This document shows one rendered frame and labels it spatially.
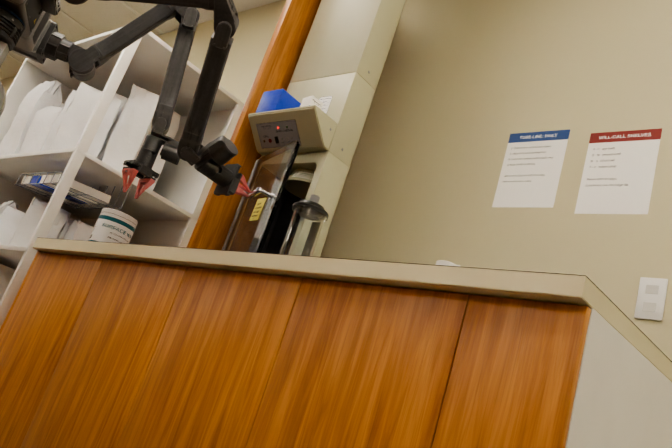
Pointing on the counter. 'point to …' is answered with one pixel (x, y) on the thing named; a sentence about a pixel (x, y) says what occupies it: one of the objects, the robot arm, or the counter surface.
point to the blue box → (274, 100)
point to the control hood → (315, 138)
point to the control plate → (277, 133)
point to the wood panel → (304, 4)
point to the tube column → (359, 12)
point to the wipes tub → (113, 227)
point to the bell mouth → (299, 182)
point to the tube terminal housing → (349, 96)
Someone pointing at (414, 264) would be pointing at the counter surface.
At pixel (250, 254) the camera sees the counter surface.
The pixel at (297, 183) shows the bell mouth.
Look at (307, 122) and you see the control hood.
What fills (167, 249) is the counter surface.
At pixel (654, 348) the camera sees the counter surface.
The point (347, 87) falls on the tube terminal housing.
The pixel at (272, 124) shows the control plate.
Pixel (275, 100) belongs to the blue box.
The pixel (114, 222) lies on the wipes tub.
